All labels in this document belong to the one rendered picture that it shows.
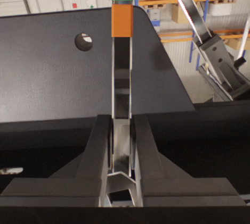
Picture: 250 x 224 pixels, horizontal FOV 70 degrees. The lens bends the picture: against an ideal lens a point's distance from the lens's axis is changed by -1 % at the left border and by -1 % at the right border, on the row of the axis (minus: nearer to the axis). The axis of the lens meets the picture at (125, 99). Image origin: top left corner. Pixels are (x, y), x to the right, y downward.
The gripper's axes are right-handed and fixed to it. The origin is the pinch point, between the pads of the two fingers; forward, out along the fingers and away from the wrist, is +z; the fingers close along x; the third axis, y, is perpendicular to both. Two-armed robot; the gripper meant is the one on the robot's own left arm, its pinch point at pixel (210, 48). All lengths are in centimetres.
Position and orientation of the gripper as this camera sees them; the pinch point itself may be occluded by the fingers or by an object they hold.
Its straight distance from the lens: 28.6
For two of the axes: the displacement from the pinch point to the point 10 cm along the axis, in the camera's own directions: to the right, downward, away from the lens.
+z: -6.3, -4.8, -6.1
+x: 1.8, 6.8, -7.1
